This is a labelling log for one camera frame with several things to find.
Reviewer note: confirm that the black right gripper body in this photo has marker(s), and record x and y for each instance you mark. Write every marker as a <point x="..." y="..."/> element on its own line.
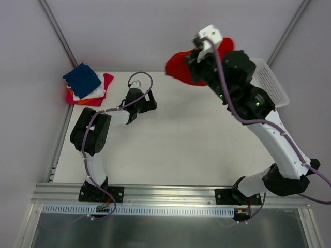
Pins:
<point x="193" y="60"/>

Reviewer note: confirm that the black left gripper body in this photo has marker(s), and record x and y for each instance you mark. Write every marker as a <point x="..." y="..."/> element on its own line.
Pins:
<point x="146" y="104"/>

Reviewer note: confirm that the red t shirt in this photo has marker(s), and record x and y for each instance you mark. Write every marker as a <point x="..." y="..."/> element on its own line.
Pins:
<point x="177" y="67"/>

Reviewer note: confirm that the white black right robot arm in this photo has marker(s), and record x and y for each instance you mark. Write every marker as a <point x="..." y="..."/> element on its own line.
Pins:
<point x="253" y="108"/>

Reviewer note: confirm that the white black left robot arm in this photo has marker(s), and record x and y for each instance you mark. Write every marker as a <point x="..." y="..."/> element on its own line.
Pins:
<point x="91" y="130"/>

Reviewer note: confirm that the folded white t shirt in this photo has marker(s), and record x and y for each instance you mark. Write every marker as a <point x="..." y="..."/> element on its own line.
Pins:
<point x="97" y="93"/>

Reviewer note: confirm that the white perforated plastic basket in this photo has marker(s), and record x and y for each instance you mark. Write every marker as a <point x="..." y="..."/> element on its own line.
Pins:
<point x="265" y="79"/>

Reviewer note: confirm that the folded orange t shirt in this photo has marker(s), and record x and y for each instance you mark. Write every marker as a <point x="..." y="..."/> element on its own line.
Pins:
<point x="97" y="102"/>

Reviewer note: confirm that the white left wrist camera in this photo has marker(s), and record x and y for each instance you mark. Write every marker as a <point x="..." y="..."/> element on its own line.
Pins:
<point x="135" y="85"/>

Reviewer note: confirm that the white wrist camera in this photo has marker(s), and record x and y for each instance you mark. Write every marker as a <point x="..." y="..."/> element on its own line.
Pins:
<point x="206" y="40"/>
<point x="135" y="85"/>

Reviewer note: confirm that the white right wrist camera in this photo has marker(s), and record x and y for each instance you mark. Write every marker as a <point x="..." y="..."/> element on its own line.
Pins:
<point x="206" y="40"/>

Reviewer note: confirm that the right aluminium corner post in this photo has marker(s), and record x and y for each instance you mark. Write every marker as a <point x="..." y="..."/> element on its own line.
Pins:
<point x="288" y="30"/>

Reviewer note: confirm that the aluminium corner post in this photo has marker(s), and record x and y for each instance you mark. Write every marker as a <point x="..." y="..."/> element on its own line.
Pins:
<point x="57" y="30"/>
<point x="288" y="30"/>

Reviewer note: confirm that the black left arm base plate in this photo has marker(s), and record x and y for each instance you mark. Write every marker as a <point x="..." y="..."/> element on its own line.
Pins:
<point x="91" y="194"/>

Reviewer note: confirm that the white slotted cable duct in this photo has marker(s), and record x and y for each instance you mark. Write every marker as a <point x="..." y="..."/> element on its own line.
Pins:
<point x="139" y="210"/>

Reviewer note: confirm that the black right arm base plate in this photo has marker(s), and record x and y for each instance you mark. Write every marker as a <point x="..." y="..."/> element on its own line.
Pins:
<point x="227" y="196"/>

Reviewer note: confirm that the aluminium extrusion mounting rail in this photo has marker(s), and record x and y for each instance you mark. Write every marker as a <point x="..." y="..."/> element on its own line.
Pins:
<point x="161" y="195"/>

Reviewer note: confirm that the left aluminium corner post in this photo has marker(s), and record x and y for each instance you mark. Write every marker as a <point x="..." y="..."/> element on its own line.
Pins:
<point x="57" y="30"/>

